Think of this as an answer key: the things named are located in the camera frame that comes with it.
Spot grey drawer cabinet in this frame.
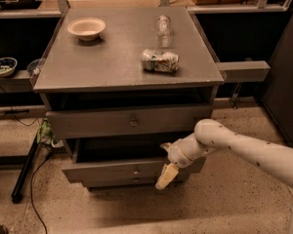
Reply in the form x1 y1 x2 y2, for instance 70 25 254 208
32 6 226 191

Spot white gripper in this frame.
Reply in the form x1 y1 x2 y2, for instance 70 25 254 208
155 134 216 190

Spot beige bowl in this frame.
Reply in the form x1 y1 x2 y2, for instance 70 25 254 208
67 18 105 41

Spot grey side shelf block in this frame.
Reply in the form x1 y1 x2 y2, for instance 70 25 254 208
217 60 271 83

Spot grey top drawer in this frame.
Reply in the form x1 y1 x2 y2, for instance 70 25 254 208
47 104 212 139

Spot blue patterned bowl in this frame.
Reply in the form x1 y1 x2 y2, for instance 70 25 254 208
0 58 18 77

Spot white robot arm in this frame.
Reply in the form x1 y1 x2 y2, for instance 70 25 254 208
155 119 293 234

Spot crushed green white can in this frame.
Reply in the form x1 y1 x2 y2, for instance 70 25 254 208
141 49 180 73

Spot black pole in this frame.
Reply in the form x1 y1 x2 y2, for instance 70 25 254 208
11 137 38 204

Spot green white bag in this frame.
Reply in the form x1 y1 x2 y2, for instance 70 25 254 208
36 118 63 148

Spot black floor cable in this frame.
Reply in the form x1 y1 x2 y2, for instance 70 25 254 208
29 151 53 234

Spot grey left counter shelf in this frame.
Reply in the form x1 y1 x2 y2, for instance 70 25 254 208
0 70 32 94

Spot clear plastic bottle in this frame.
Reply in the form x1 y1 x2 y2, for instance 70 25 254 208
156 15 171 48

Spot clear glass bowl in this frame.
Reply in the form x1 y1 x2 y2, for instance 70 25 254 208
26 58 45 76

